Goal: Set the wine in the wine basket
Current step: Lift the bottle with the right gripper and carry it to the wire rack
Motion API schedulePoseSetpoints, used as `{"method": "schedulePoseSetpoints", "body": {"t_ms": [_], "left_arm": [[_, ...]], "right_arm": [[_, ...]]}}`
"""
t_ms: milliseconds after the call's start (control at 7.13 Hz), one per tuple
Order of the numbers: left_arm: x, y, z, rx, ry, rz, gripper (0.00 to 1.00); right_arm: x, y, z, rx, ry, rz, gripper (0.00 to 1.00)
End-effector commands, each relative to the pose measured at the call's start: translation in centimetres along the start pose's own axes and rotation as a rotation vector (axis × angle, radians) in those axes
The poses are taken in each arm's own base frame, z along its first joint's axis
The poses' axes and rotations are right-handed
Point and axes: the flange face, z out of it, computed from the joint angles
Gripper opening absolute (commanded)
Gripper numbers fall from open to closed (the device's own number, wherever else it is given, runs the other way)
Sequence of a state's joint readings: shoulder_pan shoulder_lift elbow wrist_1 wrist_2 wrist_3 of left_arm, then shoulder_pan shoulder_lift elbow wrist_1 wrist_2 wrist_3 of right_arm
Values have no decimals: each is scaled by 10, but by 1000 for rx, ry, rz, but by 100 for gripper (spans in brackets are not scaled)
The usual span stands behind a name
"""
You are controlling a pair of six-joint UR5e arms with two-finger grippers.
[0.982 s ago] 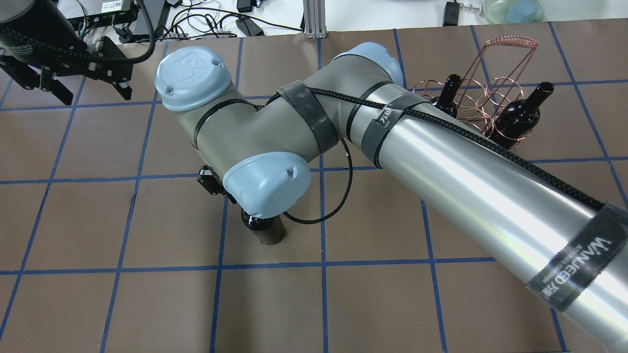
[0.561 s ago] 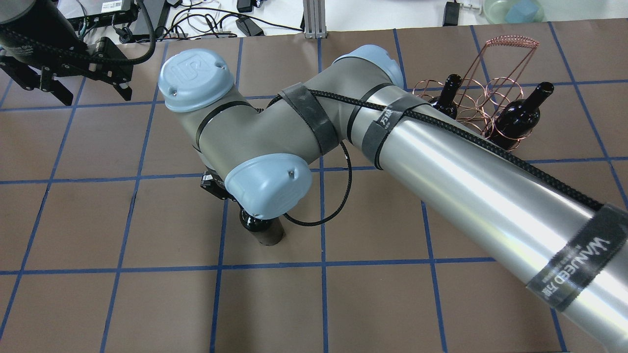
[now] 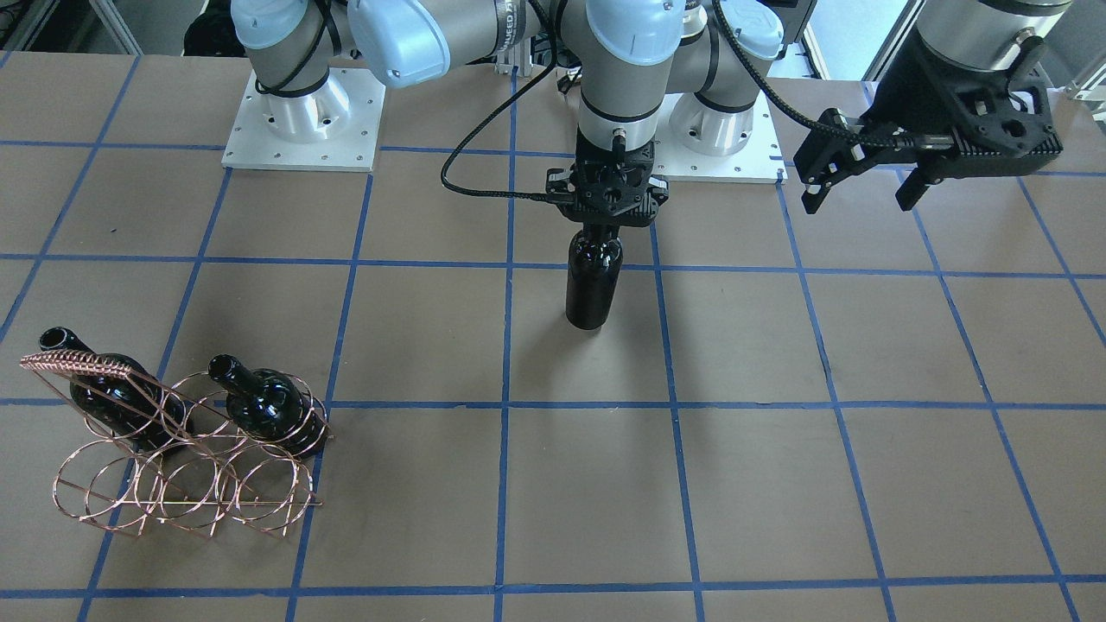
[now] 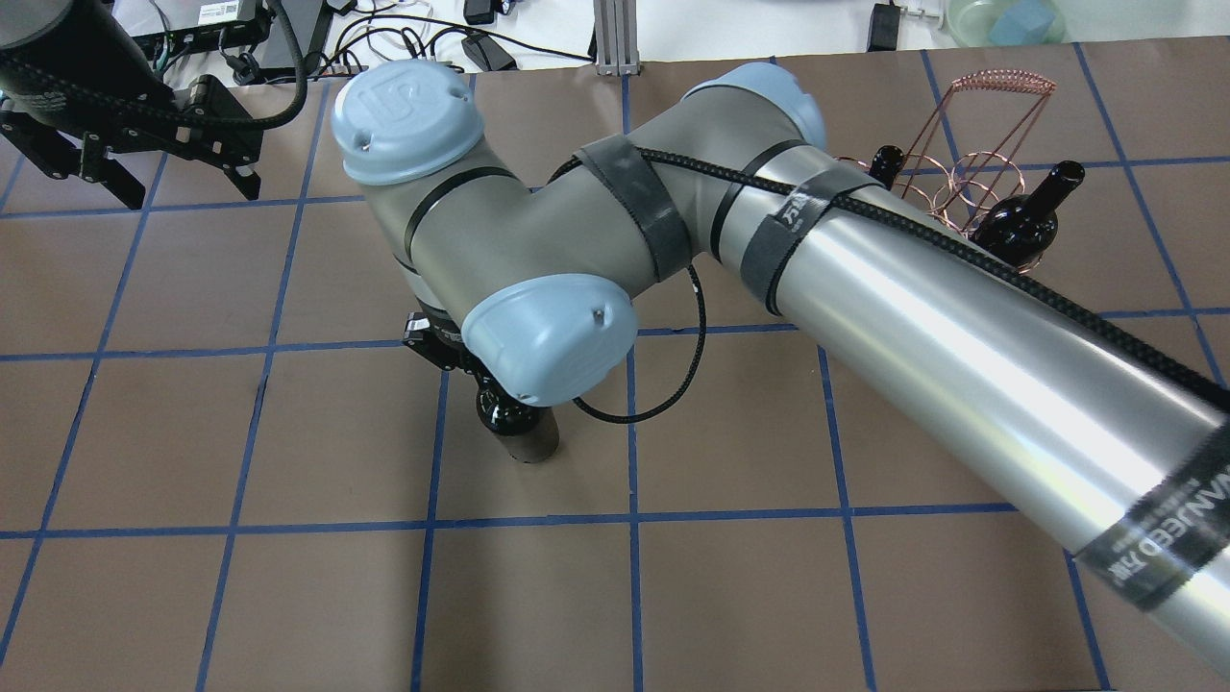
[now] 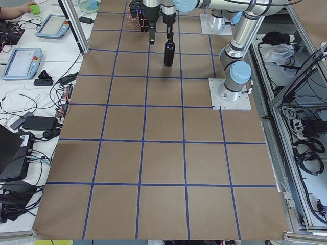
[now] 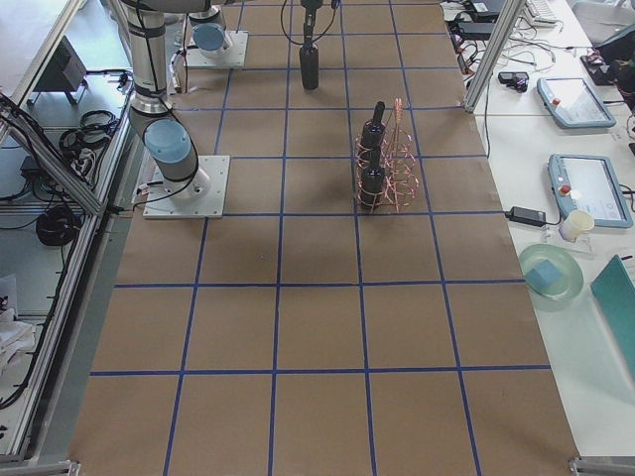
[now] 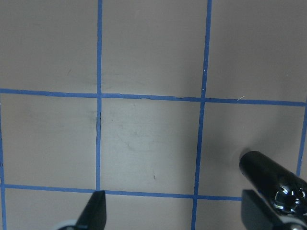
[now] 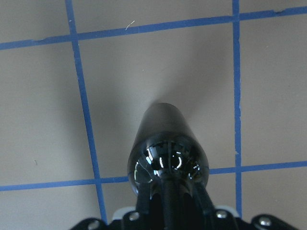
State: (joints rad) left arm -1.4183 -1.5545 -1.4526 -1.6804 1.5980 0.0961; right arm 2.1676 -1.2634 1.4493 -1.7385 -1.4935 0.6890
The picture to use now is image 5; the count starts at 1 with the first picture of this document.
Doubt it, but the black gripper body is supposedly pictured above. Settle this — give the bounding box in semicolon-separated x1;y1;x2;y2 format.
163;13;175;26
144;5;160;23

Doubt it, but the dark wine bottle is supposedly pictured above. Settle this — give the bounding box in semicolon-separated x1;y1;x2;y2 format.
163;41;175;67

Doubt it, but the dark bottle in basket front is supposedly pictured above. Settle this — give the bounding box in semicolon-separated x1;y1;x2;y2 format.
138;10;149;32

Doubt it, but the person hand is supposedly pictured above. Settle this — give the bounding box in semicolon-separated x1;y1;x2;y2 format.
0;1;37;20

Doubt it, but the blue foam block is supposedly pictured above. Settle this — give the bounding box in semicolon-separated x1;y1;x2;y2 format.
87;0;98;10

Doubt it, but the green glass bowl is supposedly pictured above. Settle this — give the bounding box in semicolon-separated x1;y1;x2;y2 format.
79;0;100;14

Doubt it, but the black power adapter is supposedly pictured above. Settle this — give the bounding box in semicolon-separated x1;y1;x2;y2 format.
79;16;94;25

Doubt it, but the blue teach pendant far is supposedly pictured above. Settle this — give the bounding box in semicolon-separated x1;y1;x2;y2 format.
35;14;69;39

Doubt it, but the blue teach pendant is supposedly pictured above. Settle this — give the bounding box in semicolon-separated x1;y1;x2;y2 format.
35;14;69;39
2;48;43;80

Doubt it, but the crumpled white cloth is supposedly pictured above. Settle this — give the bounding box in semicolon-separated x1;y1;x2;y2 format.
263;44;294;65

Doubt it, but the blue teach pendant near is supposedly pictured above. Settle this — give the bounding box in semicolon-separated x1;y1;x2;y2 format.
2;48;43;80

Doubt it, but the black power brick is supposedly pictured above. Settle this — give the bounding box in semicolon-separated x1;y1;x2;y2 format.
22;116;58;131

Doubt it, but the black laptop computer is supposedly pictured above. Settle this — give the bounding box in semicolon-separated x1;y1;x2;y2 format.
1;126;34;181

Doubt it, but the copper wire wine basket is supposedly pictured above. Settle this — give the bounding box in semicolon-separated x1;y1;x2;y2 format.
128;0;143;30

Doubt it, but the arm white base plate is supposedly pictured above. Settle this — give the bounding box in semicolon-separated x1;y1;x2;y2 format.
200;14;232;35
208;78;251;111

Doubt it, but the aluminium frame post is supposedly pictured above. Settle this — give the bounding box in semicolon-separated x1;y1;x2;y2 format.
58;0;89;54

